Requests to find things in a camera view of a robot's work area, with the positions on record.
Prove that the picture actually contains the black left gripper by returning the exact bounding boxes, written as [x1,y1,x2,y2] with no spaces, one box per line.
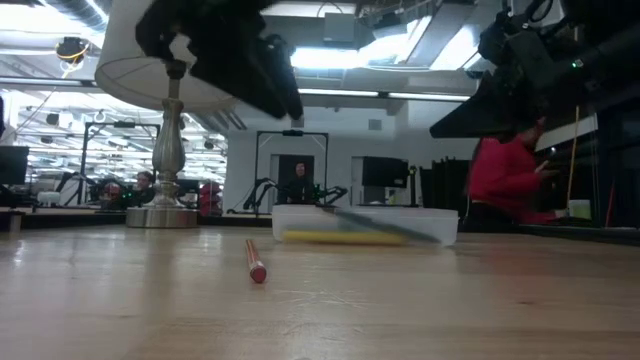
[134,0,305,120]

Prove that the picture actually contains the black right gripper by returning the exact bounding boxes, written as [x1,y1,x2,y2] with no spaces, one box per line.
[429,9,581,140]

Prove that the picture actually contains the blue pen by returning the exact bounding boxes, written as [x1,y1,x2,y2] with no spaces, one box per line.
[319,203,444,245]

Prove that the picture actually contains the yellow highlighter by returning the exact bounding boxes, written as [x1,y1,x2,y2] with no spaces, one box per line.
[282,229,409,247]

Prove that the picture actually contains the grey ceiling box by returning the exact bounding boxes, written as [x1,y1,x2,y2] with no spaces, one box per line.
[323,12,357,44]

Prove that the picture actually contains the pink lid clear pencil box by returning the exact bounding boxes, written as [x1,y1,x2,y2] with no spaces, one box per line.
[271,203,460,248]

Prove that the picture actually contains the bright ceiling light panel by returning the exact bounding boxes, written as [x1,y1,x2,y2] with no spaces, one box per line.
[289,46,374,70]

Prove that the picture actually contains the person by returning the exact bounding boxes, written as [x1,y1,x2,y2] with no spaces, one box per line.
[130,170,157,207]
[462,119,564,232]
[285,161,317,205]

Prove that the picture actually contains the long ceiling strip light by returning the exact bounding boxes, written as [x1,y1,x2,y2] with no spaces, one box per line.
[297,87,472,104]

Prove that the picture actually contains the yellow pole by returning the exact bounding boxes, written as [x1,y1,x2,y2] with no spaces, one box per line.
[566,105,581,204]

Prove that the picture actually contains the black curtain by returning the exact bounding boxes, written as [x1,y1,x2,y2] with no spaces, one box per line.
[418,156,474,224]

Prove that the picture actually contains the white shade silver table lamp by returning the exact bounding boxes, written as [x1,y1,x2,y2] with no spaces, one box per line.
[93,0,240,230]

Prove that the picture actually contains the black computer monitor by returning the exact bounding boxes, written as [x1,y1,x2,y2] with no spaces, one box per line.
[0,145,30,186]
[360,156,410,205]

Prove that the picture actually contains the red chair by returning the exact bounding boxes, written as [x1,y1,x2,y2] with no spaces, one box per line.
[198,180,224,217]

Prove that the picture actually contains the orange pencil with pink eraser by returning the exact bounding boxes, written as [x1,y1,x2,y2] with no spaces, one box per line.
[244,238,268,285]

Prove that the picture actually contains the black background station frame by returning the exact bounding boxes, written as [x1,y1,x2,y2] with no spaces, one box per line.
[79,121,161,206]
[253,129,330,211]

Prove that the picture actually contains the black aluminium table frame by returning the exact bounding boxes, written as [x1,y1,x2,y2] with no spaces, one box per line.
[0,212,640,247]

